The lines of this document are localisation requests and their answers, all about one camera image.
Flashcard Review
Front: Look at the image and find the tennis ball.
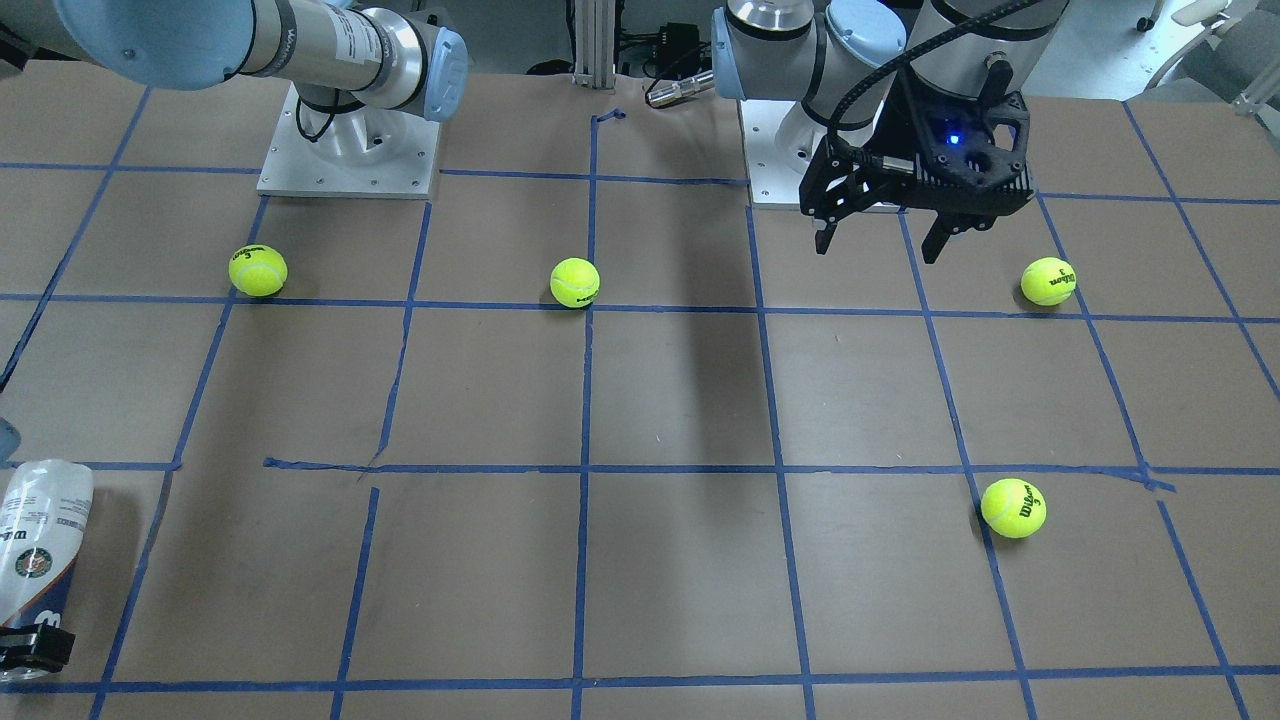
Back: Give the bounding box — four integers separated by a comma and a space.
549, 258, 602, 309
227, 243, 288, 297
980, 478, 1048, 539
1019, 258, 1078, 307

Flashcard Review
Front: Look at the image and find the clear tennis ball can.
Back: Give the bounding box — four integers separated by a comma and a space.
1, 459, 95, 682

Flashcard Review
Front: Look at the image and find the aluminium frame post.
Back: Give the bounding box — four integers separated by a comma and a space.
571, 0, 618, 92

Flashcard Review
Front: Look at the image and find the near tennis ball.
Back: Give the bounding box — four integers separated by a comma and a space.
980, 478, 1048, 539

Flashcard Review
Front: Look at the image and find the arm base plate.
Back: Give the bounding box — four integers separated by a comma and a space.
256, 87, 442, 201
739, 100, 826, 211

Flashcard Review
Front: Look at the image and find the far tennis ball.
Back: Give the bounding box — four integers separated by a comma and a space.
227, 243, 288, 297
1019, 258, 1078, 307

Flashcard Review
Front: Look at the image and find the centre tennis ball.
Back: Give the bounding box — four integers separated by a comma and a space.
549, 258, 602, 309

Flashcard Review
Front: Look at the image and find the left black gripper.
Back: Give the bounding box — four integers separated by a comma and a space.
799, 70, 1033, 264

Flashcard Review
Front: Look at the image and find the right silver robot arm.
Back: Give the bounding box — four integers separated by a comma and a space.
3, 1, 468, 682

